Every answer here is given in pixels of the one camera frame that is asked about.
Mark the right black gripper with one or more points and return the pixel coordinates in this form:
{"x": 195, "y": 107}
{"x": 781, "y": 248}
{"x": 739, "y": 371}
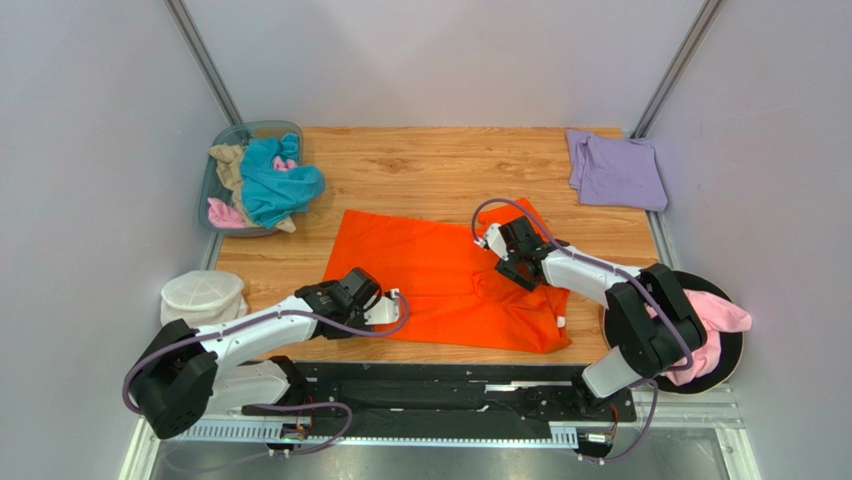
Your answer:
{"x": 517, "y": 261}

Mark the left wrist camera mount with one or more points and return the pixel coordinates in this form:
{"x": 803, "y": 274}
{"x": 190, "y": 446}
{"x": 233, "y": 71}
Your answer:
{"x": 384, "y": 310}

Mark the round black tray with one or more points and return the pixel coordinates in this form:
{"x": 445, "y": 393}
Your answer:
{"x": 671, "y": 326}

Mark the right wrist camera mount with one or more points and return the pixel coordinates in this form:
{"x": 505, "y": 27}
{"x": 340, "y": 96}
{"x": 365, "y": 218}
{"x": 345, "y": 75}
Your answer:
{"x": 492, "y": 240}

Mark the aluminium frame rail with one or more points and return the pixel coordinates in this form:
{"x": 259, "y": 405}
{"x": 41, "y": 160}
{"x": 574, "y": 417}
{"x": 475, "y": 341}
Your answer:
{"x": 714, "y": 411}

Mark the orange t shirt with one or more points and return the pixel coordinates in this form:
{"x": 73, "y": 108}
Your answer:
{"x": 455, "y": 294}

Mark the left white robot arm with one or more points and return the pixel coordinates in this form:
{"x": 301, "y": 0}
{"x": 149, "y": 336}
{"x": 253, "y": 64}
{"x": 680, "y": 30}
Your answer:
{"x": 187, "y": 372}

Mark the grey plastic laundry basket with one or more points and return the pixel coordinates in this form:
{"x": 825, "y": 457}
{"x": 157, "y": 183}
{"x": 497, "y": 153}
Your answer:
{"x": 240, "y": 135}

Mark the pink garment in basket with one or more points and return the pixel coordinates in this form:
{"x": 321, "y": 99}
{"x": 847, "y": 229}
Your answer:
{"x": 221, "y": 214}

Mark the beige t shirt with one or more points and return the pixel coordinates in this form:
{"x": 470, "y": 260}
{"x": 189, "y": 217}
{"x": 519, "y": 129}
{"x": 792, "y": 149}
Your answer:
{"x": 228, "y": 159}

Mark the white mesh bag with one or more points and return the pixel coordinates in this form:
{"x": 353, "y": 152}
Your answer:
{"x": 203, "y": 297}

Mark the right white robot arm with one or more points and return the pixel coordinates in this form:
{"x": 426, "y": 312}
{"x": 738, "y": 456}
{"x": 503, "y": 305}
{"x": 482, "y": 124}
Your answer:
{"x": 568, "y": 268}

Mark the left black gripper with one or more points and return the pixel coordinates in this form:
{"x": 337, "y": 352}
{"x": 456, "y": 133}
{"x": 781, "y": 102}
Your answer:
{"x": 359, "y": 322}

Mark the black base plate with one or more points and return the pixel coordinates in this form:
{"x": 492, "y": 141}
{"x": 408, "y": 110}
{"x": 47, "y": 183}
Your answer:
{"x": 471, "y": 401}

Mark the folded lavender t shirt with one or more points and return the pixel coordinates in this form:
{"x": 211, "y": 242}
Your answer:
{"x": 615, "y": 171}

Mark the teal t shirt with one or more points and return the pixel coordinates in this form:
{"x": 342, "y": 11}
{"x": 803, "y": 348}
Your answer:
{"x": 275, "y": 183}

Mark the pink t shirt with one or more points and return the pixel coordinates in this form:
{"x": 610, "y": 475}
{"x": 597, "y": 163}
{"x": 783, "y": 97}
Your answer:
{"x": 725, "y": 324}

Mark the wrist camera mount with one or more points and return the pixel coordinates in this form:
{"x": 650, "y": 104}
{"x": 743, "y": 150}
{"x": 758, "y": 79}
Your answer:
{"x": 384, "y": 310}
{"x": 492, "y": 240}

